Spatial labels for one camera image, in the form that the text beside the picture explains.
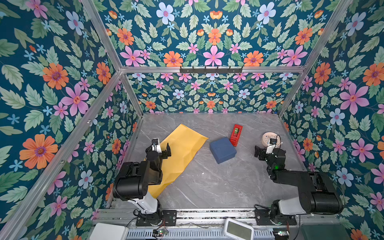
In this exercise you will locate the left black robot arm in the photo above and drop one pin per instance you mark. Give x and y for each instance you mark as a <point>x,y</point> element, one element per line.
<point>133,181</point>

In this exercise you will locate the white box device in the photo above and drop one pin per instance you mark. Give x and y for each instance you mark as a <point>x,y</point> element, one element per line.
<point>109,232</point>

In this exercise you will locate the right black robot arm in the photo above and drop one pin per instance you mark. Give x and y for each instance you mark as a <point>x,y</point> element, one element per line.
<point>316,192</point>

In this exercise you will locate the black hook rail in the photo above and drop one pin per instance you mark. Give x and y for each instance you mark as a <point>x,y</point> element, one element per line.
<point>210,70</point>

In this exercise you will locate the pink round alarm clock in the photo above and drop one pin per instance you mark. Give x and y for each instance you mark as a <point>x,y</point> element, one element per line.
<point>266,138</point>

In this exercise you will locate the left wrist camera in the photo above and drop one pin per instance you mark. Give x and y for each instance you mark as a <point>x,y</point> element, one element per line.
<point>155,145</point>

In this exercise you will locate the white timer display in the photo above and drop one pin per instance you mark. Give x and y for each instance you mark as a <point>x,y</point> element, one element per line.
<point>237,230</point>

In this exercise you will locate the blue gift box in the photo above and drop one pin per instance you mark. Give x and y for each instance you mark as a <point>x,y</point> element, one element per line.
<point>222,150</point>

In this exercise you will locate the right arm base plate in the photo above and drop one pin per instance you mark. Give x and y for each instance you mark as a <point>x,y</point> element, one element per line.
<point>265,217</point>

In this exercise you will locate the green mat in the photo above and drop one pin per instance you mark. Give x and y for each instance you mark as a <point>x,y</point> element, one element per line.
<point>325,232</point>

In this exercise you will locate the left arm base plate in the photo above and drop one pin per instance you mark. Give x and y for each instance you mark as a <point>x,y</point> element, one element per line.
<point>164,217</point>

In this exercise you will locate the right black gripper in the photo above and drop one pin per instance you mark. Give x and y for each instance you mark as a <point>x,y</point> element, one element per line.
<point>264,151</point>

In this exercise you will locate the red tape dispenser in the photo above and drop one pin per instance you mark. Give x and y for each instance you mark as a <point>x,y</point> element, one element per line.
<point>235,136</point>

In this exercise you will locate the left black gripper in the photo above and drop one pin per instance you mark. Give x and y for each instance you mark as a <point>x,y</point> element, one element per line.
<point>160,151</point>

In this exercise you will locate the yellow orange wrapping paper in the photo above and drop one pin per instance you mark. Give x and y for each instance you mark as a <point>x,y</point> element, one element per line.
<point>184,144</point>

